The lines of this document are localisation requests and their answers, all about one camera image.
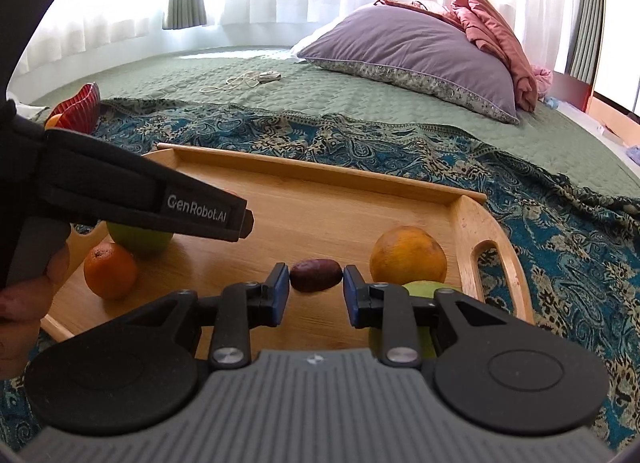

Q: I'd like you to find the pink crumpled cloth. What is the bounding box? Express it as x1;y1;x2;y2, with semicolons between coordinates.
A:
375;0;554;111

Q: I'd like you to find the mandarin orange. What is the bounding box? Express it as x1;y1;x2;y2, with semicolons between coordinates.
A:
83;243;139;300

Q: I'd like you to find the wooden tray with handles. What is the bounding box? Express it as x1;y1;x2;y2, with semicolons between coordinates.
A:
40;143;534;359

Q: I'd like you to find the red glass bowl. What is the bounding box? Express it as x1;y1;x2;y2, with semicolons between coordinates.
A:
47;84;101;134

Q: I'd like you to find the green quilted bedspread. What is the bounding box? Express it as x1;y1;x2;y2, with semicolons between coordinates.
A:
30;45;640;204

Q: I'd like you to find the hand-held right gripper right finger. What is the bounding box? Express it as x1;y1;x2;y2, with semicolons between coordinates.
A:
343;265;527;369

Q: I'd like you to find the dark brown wooden panel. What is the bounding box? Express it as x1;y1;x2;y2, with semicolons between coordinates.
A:
549;74;596;111

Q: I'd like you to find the person's left hand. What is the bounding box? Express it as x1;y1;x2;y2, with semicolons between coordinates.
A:
0;245;71;380

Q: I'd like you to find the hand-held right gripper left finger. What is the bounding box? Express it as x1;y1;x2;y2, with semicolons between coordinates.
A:
112;264;292;369

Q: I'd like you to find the dark purple passion fruit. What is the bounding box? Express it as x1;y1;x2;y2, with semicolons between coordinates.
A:
290;259;344;293

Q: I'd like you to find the white cable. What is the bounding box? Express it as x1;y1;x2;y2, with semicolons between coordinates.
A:
200;69;282;94

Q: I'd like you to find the light wooden bed frame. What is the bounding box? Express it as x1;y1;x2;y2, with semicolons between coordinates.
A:
590;93;640;146

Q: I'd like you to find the large green apple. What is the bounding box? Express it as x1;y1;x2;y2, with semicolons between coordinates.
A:
106;222;174;258

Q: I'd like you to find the blue paisley blanket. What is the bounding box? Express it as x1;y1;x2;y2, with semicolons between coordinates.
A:
0;97;640;449

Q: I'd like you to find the large yellowish orange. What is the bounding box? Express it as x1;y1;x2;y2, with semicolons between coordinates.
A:
370;226;447;289

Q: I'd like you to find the spotted green apple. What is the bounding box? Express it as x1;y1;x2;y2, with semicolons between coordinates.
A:
370;280;463;361

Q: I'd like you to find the white pillow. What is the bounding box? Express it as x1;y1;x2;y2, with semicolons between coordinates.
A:
291;23;341;61

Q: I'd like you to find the purple pillow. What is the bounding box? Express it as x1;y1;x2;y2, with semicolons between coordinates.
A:
296;5;521;124

